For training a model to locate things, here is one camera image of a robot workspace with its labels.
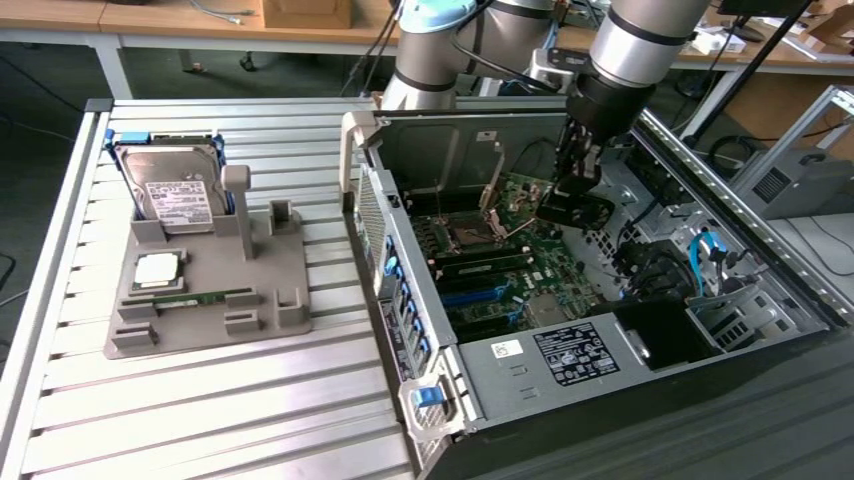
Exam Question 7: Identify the blue case latch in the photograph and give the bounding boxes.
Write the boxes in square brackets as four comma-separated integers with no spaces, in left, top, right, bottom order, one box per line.
[411,387,447,410]

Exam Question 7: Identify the grey chipset heatsink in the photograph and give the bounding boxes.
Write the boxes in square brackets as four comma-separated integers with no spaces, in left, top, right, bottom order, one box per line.
[525,294,569,322]

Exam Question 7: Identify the long wooden desk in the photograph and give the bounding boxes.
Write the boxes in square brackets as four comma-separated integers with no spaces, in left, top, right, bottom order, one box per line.
[0,0,401,99]

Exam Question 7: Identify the CPU socket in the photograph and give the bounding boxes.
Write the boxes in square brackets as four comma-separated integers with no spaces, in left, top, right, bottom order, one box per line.
[443,212,496,250]

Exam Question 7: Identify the cluttered wooden desk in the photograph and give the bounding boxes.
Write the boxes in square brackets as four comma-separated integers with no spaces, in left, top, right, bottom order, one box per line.
[549,0,854,146]

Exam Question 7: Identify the black slanted pole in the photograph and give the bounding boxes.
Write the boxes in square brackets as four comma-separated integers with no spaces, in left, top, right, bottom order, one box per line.
[679,0,819,149]

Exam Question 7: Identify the grey parts rack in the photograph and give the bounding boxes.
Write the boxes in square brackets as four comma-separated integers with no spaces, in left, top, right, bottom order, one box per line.
[102,164,315,361]

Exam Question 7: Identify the silver CPU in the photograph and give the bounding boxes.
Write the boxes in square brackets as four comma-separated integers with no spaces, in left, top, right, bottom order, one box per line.
[130,252,184,291]

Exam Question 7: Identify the black camera cable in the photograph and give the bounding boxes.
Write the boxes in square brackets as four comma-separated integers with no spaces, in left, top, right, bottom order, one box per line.
[452,0,568,94]

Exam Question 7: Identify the hard disk with blue carrier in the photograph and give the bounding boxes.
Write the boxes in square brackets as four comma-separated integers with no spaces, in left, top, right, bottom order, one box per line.
[102,128,232,236]

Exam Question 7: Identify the brown cardboard box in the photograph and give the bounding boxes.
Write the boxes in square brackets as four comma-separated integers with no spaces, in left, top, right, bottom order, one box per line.
[263,0,353,29]

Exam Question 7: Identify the open PC case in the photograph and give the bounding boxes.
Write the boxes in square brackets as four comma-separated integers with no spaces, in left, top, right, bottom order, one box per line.
[337,102,854,480]

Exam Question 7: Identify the metal socket cover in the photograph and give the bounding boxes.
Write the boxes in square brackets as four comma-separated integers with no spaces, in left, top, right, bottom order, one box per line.
[484,205,535,236]

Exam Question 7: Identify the aluminium profile frame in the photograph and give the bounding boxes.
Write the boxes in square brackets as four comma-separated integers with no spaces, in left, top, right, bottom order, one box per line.
[766,83,854,166]

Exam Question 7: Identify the grey equipment cabinet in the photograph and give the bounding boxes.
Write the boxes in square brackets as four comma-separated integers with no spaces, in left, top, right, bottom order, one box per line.
[730,147,854,221]

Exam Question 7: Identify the grey disk bay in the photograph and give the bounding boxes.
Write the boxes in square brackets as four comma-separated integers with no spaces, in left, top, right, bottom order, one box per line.
[686,284,832,351]

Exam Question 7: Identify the grey power supply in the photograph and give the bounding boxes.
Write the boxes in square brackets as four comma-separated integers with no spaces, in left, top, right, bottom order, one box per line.
[455,312,652,422]

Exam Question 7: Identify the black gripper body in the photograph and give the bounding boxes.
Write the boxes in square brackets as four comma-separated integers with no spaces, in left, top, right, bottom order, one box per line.
[551,72,660,200]

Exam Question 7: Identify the green graphics card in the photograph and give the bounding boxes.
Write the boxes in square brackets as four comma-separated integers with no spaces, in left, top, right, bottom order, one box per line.
[477,142,616,232]

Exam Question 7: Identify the folded brown cardboard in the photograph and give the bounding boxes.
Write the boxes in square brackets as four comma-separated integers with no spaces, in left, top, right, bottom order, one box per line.
[803,0,854,56]

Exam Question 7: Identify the blue expansion slot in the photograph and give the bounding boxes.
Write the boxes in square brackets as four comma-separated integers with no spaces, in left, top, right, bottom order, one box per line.
[439,284,513,310]

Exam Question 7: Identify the green motherboard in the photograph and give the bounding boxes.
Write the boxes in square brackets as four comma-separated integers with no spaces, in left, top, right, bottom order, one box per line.
[405,187,601,341]

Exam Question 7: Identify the grey cable with plug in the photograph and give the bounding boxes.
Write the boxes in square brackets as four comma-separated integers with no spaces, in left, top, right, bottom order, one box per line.
[185,0,259,25]

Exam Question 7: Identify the green RAM stick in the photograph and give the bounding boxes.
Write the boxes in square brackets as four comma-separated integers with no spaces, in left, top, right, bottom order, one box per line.
[150,291,228,307]

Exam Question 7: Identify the blue wire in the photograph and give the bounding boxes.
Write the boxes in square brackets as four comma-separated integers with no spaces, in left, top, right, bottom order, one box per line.
[688,227,730,302]

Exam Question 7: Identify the thin black hanging cable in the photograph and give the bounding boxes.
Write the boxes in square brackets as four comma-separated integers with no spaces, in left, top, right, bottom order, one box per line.
[336,0,405,99]

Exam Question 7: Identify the black monitor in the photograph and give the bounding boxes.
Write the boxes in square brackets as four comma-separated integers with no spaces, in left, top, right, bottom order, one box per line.
[716,0,806,43]

